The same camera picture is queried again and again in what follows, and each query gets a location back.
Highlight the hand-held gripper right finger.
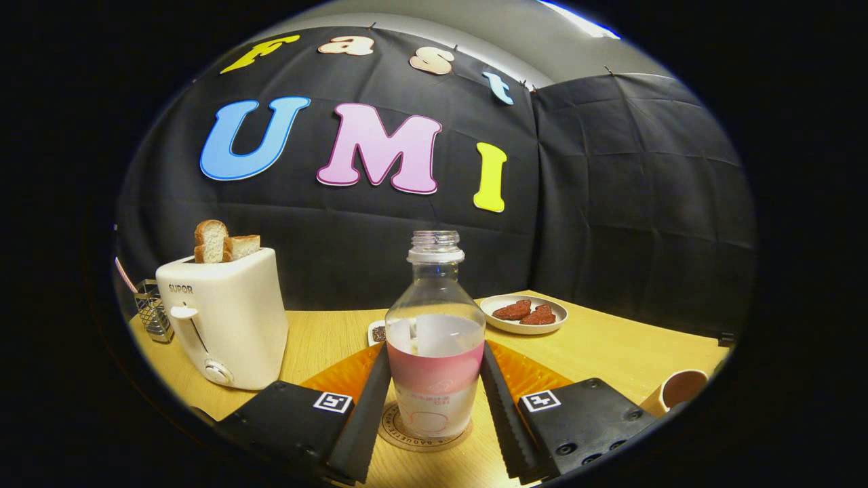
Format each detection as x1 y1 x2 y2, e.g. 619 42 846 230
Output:
480 339 658 483

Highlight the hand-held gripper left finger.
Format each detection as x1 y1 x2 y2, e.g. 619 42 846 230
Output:
214 341 394 485

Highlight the round cork coaster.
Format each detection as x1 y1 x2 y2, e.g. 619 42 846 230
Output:
378 400 474 453

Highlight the clear plastic juice bottle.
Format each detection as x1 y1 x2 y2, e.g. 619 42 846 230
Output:
385 230 487 440

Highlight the cream cup with wooden handle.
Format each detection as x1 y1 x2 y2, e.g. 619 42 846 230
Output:
639 369 710 418

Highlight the white round plate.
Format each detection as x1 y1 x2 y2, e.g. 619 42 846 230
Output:
479 293 569 336

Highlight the wooden table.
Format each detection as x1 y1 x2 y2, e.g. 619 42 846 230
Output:
129 290 733 488

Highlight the white toaster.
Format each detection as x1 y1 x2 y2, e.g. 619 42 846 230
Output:
155 247 290 391

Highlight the toast bread slice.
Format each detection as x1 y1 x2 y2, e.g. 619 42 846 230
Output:
224 235 261 262
194 219 229 264

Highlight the black backdrop cloth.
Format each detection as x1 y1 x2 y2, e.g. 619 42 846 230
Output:
114 26 757 340

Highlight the metal wire mesh basket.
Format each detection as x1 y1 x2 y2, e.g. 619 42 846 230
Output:
134 279 175 344

